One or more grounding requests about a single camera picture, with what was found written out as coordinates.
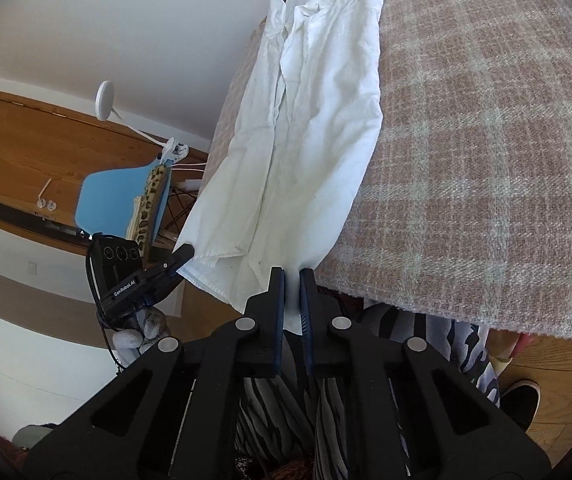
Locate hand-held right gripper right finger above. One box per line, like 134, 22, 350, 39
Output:
300, 268, 552, 480

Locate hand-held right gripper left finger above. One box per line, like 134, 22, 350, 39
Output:
23, 266, 287, 480

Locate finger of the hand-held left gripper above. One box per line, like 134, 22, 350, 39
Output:
165, 243, 195, 277

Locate white long-sleeved shirt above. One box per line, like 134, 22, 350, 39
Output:
176, 0, 385, 336

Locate person's left hand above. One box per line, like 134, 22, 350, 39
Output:
114, 306, 173, 362

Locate cream folded cloth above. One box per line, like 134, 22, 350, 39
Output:
126, 195, 145, 239

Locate leopard print cloth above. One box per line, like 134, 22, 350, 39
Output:
134, 165, 173, 259

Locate blue chair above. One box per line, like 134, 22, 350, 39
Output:
76, 160, 207, 247

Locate zebra striped pants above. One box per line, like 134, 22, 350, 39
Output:
235, 300, 503, 480

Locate white clip desk lamp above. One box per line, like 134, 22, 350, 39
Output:
96, 81, 190, 162

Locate pink plaid blanket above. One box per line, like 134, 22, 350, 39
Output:
210, 0, 572, 337

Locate black shoe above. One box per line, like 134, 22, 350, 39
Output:
497, 379, 543, 432

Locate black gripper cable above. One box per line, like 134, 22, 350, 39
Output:
84, 255, 122, 376

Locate white lamp cable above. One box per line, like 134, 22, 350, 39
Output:
168, 160, 209, 193

